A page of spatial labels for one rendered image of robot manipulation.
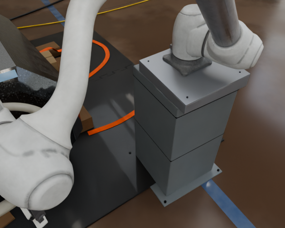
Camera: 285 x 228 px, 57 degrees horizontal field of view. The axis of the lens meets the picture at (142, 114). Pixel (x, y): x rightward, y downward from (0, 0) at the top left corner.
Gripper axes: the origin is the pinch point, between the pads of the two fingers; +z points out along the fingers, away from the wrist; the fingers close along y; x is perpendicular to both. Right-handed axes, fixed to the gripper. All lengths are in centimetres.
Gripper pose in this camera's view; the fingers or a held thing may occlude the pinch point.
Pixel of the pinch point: (34, 214)
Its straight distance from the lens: 83.6
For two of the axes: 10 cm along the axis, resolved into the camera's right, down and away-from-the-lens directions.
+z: 0.5, 7.7, 6.4
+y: -7.9, -3.6, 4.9
